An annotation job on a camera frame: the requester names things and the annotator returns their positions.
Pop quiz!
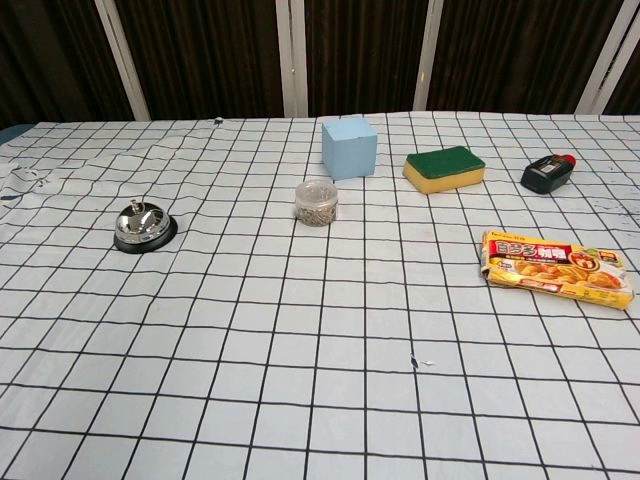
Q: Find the green and yellow sponge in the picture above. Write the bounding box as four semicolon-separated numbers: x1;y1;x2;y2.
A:
403;145;487;196

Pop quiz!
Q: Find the white black grid tablecloth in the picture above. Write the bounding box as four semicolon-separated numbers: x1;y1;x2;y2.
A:
0;110;640;480

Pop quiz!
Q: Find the yellow curry roux box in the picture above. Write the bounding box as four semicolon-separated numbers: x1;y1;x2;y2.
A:
480;229;636;310

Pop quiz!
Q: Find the dark brown curtain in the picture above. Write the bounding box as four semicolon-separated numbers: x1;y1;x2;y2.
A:
0;0;640;130

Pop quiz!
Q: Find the silver desk call bell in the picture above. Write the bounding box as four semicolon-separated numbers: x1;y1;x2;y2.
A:
113;198;179;255

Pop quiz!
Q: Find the black ink bottle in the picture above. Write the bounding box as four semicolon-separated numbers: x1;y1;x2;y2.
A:
520;153;577;195

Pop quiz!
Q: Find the clear round jar of clips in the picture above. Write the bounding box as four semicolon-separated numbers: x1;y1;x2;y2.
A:
294;179;339;227

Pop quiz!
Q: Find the light blue cube box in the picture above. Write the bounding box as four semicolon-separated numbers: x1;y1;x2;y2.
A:
320;115;378;181

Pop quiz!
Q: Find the white frame post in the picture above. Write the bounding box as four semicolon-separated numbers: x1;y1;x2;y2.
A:
573;0;640;116
93;0;152;122
275;0;309;119
412;0;446;112

